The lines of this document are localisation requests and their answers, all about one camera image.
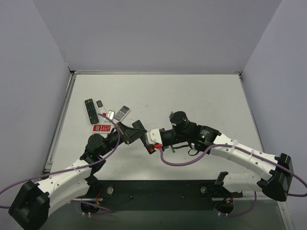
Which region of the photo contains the black multi-button remote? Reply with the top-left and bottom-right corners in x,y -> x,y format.
84,99 -> 99,125

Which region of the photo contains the red and white remote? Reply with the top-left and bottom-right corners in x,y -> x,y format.
92,124 -> 112,134

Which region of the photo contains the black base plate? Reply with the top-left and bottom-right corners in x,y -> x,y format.
80,180 -> 243,211

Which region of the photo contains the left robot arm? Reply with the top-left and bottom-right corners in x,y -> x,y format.
8,120 -> 147,230

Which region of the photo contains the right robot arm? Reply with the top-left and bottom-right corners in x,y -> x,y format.
142,111 -> 293,202

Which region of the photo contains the grey and white remote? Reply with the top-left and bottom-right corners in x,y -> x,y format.
114,106 -> 130,121

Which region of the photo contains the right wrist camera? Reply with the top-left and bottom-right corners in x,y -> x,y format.
145,129 -> 163,144

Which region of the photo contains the purple cable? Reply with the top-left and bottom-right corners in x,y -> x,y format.
0,113 -> 120,215
159,143 -> 307,218

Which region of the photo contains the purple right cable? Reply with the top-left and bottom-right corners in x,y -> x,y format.
159,143 -> 307,218

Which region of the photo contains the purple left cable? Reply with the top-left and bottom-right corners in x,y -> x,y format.
0,113 -> 120,215

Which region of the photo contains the slim white remote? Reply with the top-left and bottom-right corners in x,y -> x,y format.
96,100 -> 106,115

